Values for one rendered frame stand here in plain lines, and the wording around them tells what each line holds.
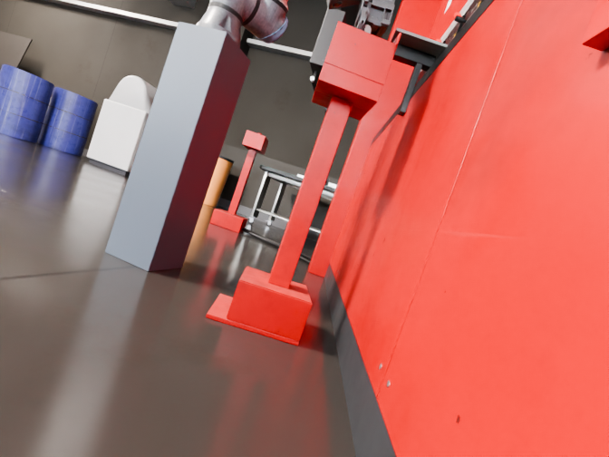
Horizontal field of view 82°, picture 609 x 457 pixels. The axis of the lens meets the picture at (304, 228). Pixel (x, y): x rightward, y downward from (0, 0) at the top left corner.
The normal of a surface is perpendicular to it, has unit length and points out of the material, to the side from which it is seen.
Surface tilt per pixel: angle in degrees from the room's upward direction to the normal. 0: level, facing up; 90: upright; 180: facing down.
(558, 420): 90
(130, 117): 90
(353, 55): 90
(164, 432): 0
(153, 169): 90
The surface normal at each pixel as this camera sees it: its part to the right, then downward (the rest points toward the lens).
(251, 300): 0.07, 0.07
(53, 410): 0.33, -0.94
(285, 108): -0.25, -0.04
